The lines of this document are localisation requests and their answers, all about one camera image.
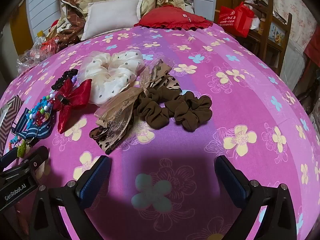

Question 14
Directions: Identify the pink floral cloth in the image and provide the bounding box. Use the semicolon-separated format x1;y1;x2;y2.
272;0;318;45

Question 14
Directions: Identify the white pillow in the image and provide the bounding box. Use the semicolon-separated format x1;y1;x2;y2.
80;0;144;41

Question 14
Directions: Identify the wooden chair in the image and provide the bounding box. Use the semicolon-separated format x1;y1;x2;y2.
231;0;293;74

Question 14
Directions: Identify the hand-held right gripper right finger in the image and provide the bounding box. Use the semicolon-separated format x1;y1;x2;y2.
215;155;304;240

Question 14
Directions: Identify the black scrunchie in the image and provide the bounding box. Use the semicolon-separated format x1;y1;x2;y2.
51;69;79;90

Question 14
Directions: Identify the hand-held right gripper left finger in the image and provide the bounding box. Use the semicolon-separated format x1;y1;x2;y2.
29;155;112;240

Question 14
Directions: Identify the striped rim box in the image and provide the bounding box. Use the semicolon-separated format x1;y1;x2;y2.
0;95;24;155

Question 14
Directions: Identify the turquoise and orange bracelet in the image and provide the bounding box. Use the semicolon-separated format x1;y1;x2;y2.
9;135;28;158

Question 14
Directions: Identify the blue striped bow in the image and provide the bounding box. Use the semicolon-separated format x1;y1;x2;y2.
10;107;53;141

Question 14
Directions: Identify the pink floral bedsheet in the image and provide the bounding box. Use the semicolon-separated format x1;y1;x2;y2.
0;26;320;240

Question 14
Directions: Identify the red shopping bag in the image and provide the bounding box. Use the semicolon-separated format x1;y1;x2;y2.
219;2;254;37

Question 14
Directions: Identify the brown patterned quilt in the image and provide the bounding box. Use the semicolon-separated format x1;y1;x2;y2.
47;0;88;46

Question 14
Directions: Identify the red cloth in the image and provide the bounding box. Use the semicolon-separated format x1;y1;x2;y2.
134;5;214;32

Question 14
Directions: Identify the leopard print organza bow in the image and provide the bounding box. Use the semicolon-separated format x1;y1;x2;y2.
89;59;183;155

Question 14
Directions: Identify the brown scrunchie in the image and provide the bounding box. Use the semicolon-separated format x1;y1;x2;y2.
135;87;171;130
166;91;213;132

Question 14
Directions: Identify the white polka dot scrunchie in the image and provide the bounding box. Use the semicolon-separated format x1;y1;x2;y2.
77;50;145;105

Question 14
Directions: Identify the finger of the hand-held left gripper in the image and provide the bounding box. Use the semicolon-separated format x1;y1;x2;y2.
0;145;49;179

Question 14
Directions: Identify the red satin bow clip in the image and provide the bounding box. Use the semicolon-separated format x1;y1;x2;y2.
53;79;93;133

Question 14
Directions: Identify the clear plastic bag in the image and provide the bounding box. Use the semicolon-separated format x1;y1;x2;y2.
17;30;60;69

